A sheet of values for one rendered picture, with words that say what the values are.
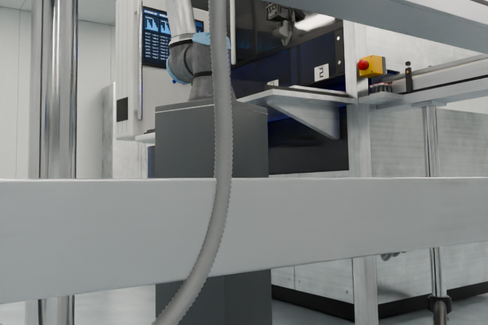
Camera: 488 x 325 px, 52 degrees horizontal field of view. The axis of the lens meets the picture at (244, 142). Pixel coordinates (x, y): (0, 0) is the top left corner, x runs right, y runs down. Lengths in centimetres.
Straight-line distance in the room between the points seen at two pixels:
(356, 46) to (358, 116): 28
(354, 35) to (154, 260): 159
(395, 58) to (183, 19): 95
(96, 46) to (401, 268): 608
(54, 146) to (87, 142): 666
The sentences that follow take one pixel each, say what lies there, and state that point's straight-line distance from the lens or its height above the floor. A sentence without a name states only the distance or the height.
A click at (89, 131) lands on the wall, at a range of 725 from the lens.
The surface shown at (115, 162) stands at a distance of 683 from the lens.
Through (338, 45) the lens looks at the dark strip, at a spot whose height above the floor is 111.
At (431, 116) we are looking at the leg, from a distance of 196.
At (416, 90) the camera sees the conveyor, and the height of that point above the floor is 89.
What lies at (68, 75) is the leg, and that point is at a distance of 58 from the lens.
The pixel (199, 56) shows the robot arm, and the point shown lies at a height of 94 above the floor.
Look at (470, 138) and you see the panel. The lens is 256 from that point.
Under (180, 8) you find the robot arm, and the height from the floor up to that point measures 112.
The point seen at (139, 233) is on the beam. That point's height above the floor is 49.
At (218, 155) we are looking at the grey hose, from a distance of 62.
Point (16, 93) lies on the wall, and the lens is 710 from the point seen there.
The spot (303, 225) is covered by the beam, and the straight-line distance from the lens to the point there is 70.
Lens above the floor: 54
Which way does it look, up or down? 5 degrees up
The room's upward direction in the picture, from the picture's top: 1 degrees counter-clockwise
